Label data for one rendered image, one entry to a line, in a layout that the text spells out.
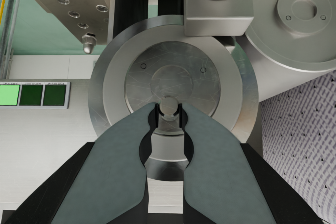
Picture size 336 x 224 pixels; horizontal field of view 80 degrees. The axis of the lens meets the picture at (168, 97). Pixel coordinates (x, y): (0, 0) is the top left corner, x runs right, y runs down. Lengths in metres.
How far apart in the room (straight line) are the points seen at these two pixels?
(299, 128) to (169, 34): 0.23
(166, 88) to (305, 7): 0.15
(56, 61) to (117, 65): 3.35
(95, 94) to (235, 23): 0.13
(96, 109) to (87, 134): 0.36
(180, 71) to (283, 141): 0.25
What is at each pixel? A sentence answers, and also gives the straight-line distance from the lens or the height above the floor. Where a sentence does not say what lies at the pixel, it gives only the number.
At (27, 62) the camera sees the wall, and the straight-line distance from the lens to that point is 3.76.
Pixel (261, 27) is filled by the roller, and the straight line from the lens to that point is 0.21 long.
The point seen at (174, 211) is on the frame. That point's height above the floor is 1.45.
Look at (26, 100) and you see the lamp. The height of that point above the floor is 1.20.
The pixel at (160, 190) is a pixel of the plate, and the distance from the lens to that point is 0.51.
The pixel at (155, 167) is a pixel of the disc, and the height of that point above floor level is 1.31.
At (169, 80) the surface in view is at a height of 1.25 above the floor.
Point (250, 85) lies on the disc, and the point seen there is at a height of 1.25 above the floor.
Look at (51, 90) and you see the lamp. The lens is 0.59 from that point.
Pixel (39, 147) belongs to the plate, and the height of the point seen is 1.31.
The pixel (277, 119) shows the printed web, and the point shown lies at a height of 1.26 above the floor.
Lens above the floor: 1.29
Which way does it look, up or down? 11 degrees down
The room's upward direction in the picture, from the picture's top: 180 degrees counter-clockwise
